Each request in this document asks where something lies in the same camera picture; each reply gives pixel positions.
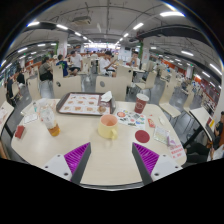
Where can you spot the person in white shirt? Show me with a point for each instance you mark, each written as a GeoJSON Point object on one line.
{"type": "Point", "coordinates": [76, 63]}

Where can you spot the person seated far right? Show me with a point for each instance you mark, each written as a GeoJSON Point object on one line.
{"type": "Point", "coordinates": [199, 153]}

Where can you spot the person in white far centre-right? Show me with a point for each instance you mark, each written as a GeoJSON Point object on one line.
{"type": "Point", "coordinates": [134, 61]}

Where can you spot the person in blue shirt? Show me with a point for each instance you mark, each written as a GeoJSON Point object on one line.
{"type": "Point", "coordinates": [61, 62]}

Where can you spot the red round lid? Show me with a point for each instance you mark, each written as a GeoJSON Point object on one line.
{"type": "Point", "coordinates": [142, 136]}

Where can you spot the white crumpled napkin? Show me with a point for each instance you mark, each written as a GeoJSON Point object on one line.
{"type": "Point", "coordinates": [106, 97]}

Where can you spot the colourful sticker sheet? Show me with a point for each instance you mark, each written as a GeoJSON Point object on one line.
{"type": "Point", "coordinates": [131, 119]}

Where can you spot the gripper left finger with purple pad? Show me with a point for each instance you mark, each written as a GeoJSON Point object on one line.
{"type": "Point", "coordinates": [70, 166]}

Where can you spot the beige chair back centre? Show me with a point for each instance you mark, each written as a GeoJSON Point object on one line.
{"type": "Point", "coordinates": [116, 85]}

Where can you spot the red card on table left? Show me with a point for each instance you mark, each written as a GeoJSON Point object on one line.
{"type": "Point", "coordinates": [19, 131]}

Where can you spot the white card left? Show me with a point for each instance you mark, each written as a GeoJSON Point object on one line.
{"type": "Point", "coordinates": [30, 118]}

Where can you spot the person in white seated centre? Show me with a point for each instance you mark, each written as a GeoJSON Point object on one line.
{"type": "Point", "coordinates": [107, 66]}

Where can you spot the red and white leaflet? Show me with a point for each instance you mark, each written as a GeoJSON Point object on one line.
{"type": "Point", "coordinates": [176, 149]}

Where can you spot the brown serving tray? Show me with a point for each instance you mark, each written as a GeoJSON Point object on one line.
{"type": "Point", "coordinates": [78, 103]}

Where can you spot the clear plastic bag right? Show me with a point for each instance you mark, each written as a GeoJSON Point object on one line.
{"type": "Point", "coordinates": [161, 135]}

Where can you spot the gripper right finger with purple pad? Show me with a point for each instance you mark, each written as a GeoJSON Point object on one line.
{"type": "Point", "coordinates": [151, 165]}

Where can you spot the yellow mug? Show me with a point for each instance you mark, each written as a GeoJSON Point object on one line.
{"type": "Point", "coordinates": [108, 127]}

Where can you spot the beige chair back left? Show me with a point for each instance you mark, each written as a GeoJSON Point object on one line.
{"type": "Point", "coordinates": [62, 86]}

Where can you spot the beige chair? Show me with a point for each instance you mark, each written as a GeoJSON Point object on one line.
{"type": "Point", "coordinates": [116, 85]}
{"type": "Point", "coordinates": [62, 86]}

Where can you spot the red paper cup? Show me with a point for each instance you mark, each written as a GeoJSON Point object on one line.
{"type": "Point", "coordinates": [141, 101]}

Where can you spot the person in grey shirt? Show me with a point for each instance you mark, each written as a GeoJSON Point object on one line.
{"type": "Point", "coordinates": [45, 70]}

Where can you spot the red small packet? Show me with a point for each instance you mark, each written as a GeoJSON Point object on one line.
{"type": "Point", "coordinates": [151, 123]}

